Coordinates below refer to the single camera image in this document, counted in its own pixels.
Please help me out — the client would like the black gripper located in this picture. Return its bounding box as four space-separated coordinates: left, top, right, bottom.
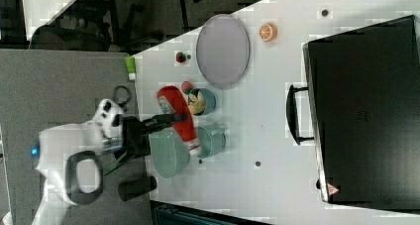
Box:
114 114 186 159

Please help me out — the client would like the red plush ketchup bottle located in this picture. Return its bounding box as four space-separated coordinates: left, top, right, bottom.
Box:
157 85 202 157

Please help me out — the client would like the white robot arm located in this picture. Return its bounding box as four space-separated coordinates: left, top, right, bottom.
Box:
32 114 186 225

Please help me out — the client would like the pink strawberry toy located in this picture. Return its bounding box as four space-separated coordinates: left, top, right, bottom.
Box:
181 80 194 94

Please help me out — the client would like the teal metal cup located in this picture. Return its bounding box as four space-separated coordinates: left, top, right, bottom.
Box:
197 125 226 159

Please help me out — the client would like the green white tube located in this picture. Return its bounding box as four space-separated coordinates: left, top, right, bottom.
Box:
125 56 137 80

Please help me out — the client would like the dark red strawberry toy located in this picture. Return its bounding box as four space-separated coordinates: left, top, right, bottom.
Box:
175 53 186 63

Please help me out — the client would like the black cylinder table clamp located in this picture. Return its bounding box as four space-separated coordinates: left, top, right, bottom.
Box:
118 176 158 201

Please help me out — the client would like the dark teal crate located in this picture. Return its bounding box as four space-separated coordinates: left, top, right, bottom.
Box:
153 204 268 225

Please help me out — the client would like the round grey plate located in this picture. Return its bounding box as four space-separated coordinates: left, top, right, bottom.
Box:
196 14 250 88

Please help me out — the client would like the orange slice toy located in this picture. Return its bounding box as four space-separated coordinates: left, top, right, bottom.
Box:
259 23 277 43

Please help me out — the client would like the black toaster oven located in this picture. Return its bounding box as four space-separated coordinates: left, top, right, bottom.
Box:
303 15 420 213

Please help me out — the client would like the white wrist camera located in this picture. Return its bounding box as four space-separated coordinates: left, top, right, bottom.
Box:
93 99 124 138

